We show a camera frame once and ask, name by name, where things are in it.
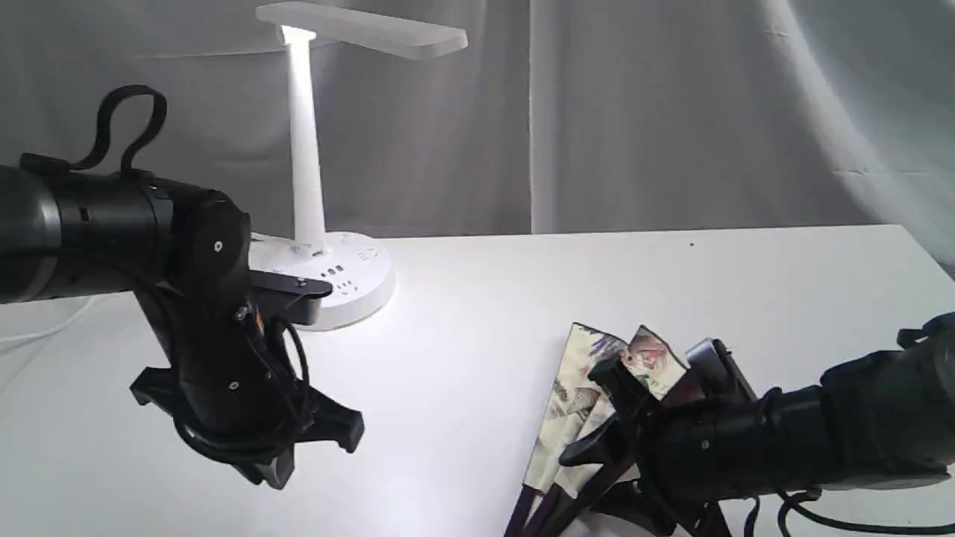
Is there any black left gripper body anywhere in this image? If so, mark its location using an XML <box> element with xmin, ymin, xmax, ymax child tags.
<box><xmin>130</xmin><ymin>289</ymin><xmax>365</xmax><ymax>490</ymax></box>

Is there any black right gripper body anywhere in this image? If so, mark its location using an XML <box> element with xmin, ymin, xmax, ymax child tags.
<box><xmin>558</xmin><ymin>337</ymin><xmax>784</xmax><ymax>537</ymax></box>

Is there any painted paper folding fan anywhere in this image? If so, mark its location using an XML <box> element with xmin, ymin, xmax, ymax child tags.
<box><xmin>504</xmin><ymin>323</ymin><xmax>705</xmax><ymax>536</ymax></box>

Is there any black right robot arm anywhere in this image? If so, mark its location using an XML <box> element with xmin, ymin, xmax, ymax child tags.
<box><xmin>545</xmin><ymin>313</ymin><xmax>954</xmax><ymax>536</ymax></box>

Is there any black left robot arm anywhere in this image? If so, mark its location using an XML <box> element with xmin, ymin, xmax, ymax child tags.
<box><xmin>2</xmin><ymin>166</ymin><xmax>365</xmax><ymax>490</ymax></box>

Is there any white desk lamp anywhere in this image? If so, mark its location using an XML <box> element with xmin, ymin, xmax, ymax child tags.
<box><xmin>250</xmin><ymin>1</ymin><xmax>469</xmax><ymax>332</ymax></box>

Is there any grey backdrop curtain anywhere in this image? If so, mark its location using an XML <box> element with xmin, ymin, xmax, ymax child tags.
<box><xmin>1</xmin><ymin>1</ymin><xmax>954</xmax><ymax>272</ymax></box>

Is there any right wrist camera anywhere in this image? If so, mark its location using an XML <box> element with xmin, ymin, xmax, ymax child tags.
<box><xmin>686</xmin><ymin>339</ymin><xmax>757</xmax><ymax>404</ymax></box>

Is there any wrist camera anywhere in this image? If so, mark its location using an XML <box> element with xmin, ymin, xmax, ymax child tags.
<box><xmin>250</xmin><ymin>271</ymin><xmax>334</xmax><ymax>326</ymax></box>
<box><xmin>686</xmin><ymin>339</ymin><xmax>757</xmax><ymax>404</ymax></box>

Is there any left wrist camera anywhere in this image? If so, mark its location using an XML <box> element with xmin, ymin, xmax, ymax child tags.
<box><xmin>250</xmin><ymin>271</ymin><xmax>334</xmax><ymax>326</ymax></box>

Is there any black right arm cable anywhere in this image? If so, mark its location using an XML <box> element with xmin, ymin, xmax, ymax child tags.
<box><xmin>742</xmin><ymin>485</ymin><xmax>955</xmax><ymax>537</ymax></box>

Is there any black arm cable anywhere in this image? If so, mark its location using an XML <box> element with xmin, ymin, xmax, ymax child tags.
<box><xmin>19</xmin><ymin>84</ymin><xmax>314</xmax><ymax>465</ymax></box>
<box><xmin>742</xmin><ymin>485</ymin><xmax>955</xmax><ymax>537</ymax></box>

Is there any thin white cable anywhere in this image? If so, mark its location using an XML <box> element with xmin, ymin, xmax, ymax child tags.
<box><xmin>0</xmin><ymin>297</ymin><xmax>94</xmax><ymax>345</ymax></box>

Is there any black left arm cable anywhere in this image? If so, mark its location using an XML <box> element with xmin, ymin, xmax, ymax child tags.
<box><xmin>19</xmin><ymin>84</ymin><xmax>314</xmax><ymax>465</ymax></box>

